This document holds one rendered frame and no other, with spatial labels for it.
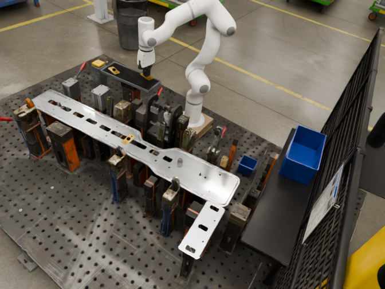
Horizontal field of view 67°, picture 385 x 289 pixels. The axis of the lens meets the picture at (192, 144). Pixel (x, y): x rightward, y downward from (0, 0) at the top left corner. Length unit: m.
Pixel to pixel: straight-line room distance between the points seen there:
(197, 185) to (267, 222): 0.38
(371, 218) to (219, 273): 1.93
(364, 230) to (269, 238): 1.79
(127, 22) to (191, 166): 3.19
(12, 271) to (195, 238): 1.55
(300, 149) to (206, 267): 0.85
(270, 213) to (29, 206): 1.31
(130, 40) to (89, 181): 3.02
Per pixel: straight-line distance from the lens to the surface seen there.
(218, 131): 1.49
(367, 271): 0.76
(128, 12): 4.41
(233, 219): 1.41
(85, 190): 1.90
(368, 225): 3.17
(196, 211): 1.45
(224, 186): 1.54
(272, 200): 1.53
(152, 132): 1.81
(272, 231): 1.43
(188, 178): 1.54
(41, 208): 1.89
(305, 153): 1.83
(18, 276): 2.54
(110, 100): 1.85
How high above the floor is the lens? 2.20
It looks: 45 degrees down
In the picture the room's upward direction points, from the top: 9 degrees clockwise
